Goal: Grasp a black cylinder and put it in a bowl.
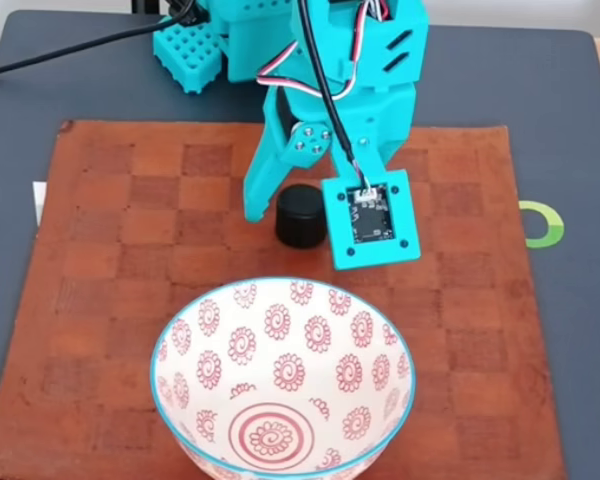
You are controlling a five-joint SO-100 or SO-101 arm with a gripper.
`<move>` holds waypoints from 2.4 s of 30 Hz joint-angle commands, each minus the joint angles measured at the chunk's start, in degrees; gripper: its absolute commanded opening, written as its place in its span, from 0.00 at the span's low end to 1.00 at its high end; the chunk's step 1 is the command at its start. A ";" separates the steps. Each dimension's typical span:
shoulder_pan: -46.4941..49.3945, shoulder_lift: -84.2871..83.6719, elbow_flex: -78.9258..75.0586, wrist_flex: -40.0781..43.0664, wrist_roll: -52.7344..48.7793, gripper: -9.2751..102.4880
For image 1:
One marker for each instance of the black cylinder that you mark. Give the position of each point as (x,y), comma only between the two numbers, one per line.
(300,220)

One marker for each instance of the white bowl pink flower pattern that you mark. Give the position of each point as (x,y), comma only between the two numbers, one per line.
(285,370)

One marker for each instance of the dark grey desk mat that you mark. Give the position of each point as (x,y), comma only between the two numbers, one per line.
(480,75)

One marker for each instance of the brown leather chessboard mat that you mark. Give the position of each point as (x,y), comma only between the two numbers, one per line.
(105,300)

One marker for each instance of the white paper sheet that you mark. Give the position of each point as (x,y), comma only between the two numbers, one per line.
(39,200)

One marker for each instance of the teal framed camera board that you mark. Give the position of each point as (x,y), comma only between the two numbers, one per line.
(340,240)

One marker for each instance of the black clamp post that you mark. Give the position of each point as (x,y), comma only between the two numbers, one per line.
(145,6)

